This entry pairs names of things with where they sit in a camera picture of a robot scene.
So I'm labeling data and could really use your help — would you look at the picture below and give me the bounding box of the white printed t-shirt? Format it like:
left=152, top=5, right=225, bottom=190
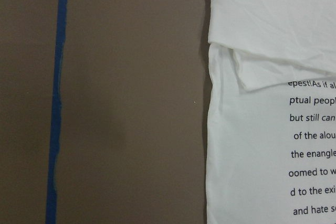
left=206, top=0, right=335, bottom=223

